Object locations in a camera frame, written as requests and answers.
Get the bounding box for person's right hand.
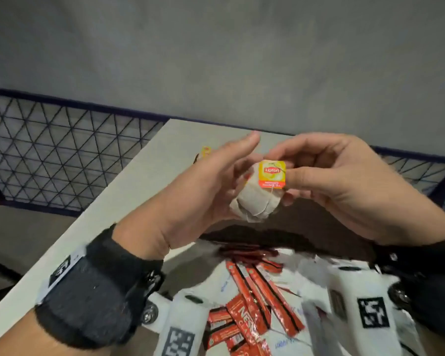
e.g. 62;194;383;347
265;132;445;246

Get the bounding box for person's left hand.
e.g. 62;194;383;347
112;131;262;261

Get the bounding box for brown plastic tray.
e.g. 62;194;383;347
198;198;375;262

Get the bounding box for white tea bag yellow tag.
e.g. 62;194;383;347
229;160;287;223

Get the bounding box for white sugar sachets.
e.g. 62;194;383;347
192;248;427;356

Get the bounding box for red Nescafe coffee sachets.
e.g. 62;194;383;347
202;244;307;356

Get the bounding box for person's left forearm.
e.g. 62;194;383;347
0;309;112;356

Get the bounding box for white box with marker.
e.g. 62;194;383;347
140;291;212;356

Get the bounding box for black left wrist band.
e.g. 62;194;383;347
35;224;166;349

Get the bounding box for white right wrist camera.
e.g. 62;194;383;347
326;267;403;356

